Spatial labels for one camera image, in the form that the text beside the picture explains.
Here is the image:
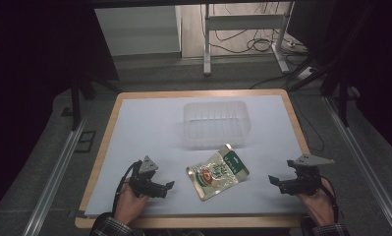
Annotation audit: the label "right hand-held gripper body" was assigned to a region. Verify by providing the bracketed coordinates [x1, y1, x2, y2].
[286, 153, 336, 197]

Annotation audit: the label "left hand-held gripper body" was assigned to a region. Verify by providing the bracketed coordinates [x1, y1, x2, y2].
[128, 154, 161, 199]

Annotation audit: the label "person's right hand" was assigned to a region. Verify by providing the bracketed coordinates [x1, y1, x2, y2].
[296, 178, 336, 228]

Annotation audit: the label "person's left hand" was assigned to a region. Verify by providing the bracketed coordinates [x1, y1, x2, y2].
[113, 181, 149, 226]

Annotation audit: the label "white table mat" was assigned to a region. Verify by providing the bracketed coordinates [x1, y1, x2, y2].
[84, 94, 311, 218]

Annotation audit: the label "wooden table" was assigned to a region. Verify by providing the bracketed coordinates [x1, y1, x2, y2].
[74, 88, 311, 230]

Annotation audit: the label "gold and green snack packet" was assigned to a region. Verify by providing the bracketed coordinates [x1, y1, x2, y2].
[185, 143, 251, 203]

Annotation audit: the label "clear plastic container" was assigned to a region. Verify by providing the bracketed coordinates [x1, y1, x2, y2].
[182, 99, 252, 150]

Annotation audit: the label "black stand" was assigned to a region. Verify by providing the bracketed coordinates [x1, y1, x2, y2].
[288, 55, 362, 128]
[69, 77, 123, 132]

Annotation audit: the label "white power strip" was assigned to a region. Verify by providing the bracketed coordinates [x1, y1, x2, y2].
[296, 66, 316, 82]

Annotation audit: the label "dark curtain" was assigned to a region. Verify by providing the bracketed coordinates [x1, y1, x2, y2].
[286, 0, 392, 161]
[0, 0, 120, 224]

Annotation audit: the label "white panel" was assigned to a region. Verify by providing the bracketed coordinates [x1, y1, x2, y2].
[93, 5, 182, 57]

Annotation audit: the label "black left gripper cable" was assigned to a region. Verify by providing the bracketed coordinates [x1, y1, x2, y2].
[111, 159, 142, 214]

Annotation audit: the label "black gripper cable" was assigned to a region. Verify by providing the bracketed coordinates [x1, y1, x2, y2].
[319, 175, 341, 224]
[111, 159, 142, 214]

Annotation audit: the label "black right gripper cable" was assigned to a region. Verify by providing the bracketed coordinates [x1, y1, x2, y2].
[319, 175, 341, 224]

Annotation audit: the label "metal floor rail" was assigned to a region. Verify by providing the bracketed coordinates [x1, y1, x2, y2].
[22, 117, 87, 236]
[323, 95, 392, 236]

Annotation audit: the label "black floor cables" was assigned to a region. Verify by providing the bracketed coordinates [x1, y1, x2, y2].
[199, 3, 325, 153]

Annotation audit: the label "white metal desk frame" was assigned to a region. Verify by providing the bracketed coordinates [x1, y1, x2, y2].
[202, 2, 296, 77]

